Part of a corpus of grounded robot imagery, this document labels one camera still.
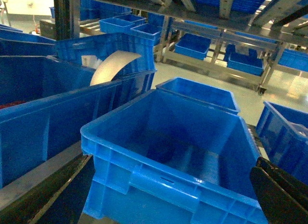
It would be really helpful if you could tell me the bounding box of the blue bin left side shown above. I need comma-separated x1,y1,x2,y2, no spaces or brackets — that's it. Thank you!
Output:
0,56,155,187

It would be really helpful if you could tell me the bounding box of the blue bin behind left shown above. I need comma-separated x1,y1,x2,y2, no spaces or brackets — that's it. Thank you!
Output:
156,77,241,115

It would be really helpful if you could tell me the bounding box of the blue plastic bin left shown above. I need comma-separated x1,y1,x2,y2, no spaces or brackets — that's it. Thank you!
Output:
80,90,267,224

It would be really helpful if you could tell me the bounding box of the distant blue bin right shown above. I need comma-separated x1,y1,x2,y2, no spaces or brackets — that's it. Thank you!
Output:
223,44,264,76

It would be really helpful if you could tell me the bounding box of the distant blue bin left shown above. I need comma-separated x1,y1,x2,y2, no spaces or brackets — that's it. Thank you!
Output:
130,24,162,46

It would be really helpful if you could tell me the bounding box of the curved grey sheet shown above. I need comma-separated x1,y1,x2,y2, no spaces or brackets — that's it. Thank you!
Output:
90,51,141,86

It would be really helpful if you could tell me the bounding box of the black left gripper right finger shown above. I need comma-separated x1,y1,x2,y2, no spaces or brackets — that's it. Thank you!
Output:
249,157,308,224

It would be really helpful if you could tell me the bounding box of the blue plastic bin front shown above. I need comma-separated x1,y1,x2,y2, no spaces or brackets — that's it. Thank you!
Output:
256,101,308,184

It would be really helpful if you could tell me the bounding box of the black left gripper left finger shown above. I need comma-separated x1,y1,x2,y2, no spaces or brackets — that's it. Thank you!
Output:
0,155,93,224

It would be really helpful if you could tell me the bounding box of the distant blue bin middle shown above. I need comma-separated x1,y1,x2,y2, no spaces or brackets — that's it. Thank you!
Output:
174,33,211,61

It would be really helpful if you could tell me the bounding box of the steel shelf rack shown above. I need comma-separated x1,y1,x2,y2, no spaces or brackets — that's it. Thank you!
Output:
52,0,308,41

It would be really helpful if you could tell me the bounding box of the tilted blue bin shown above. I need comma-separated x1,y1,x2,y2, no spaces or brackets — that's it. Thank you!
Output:
55,33,155,75

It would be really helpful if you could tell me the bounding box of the blue plastic bin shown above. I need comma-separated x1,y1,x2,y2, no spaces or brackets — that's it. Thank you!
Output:
256,101,308,184
80,90,267,224

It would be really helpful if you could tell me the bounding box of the distant blue bin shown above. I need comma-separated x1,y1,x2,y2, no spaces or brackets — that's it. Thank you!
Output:
174,33,211,61
130,24,162,46
223,44,264,76

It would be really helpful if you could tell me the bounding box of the distant steel cart rack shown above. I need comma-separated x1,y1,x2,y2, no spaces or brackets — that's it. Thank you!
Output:
157,16,308,95

